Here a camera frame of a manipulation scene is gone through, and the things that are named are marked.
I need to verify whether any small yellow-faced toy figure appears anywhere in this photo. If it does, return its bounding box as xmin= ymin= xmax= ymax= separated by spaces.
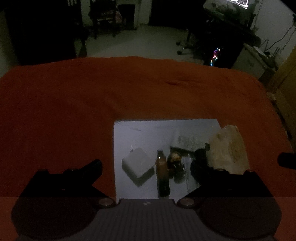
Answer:
xmin=166 ymin=152 xmax=185 ymax=179

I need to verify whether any brown glass bottle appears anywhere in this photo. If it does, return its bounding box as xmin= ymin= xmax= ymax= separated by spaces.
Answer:
xmin=155 ymin=150 xmax=170 ymax=198

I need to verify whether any white power adapter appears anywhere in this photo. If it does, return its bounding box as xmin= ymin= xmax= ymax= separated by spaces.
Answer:
xmin=122 ymin=148 xmax=154 ymax=178

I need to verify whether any white paper sheet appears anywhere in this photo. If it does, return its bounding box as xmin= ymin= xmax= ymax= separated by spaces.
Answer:
xmin=113 ymin=119 xmax=221 ymax=200

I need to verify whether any red cloth table cover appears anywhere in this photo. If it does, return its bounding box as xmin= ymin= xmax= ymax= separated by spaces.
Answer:
xmin=1 ymin=57 xmax=295 ymax=240

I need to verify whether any white cabinet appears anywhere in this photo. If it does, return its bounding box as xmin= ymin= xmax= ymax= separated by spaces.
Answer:
xmin=232 ymin=44 xmax=276 ymax=81

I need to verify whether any colourful glowing light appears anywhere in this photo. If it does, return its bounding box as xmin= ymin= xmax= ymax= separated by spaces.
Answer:
xmin=210 ymin=48 xmax=221 ymax=66

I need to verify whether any black office chair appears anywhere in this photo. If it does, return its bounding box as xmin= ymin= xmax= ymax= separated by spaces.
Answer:
xmin=176 ymin=13 xmax=221 ymax=59

